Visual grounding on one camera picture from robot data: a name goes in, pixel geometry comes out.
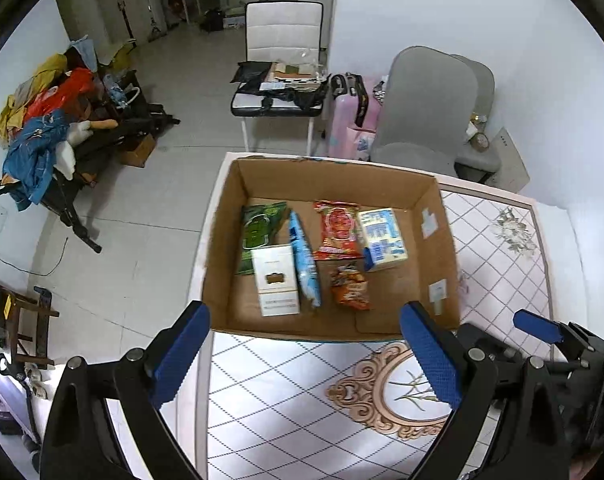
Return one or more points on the flat cardboard sheet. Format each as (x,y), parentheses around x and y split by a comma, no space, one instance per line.
(512,160)

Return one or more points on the small orange snack packet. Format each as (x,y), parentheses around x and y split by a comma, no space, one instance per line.
(351,287)

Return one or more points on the blue and white carton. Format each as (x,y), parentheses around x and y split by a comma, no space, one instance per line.
(383,237)

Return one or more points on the white box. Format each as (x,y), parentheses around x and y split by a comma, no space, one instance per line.
(277,280)

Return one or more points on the grey upholstered chair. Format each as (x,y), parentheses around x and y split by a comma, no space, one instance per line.
(484,90)
(422,105)

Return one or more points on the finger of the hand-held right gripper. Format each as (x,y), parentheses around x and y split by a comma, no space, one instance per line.
(487,341)
(537,325)

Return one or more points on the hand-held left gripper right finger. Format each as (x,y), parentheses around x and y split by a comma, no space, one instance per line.
(432,355)

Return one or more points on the white padded chair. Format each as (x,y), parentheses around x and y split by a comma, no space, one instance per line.
(282,25)

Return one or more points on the pink suitcase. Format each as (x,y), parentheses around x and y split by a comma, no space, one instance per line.
(349,120)

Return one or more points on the pile of colourful clothes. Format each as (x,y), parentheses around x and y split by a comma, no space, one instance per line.
(41,130)

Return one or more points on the brown tape roll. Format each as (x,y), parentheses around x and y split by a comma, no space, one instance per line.
(481,141)

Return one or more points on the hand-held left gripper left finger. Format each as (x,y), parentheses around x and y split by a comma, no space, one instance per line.
(181,355)

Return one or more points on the black bag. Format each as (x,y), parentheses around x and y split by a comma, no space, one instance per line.
(252,71)

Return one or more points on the red snack packet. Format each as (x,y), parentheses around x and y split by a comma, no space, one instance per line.
(338,230)

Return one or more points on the blue long packet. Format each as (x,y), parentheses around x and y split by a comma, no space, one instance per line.
(304,260)

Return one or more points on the small brown cardboard box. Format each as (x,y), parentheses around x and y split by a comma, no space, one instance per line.
(139,150)

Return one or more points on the green snack packet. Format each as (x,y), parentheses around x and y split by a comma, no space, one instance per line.
(259,230)

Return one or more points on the black folding rack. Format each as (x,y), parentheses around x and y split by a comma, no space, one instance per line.
(126,132)

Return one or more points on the floral patterned tablecloth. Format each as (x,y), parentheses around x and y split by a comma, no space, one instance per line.
(282,400)

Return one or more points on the stack of papers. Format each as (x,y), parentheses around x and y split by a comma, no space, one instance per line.
(294,71)

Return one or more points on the dark wooden chair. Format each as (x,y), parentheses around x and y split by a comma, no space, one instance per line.
(16,315)

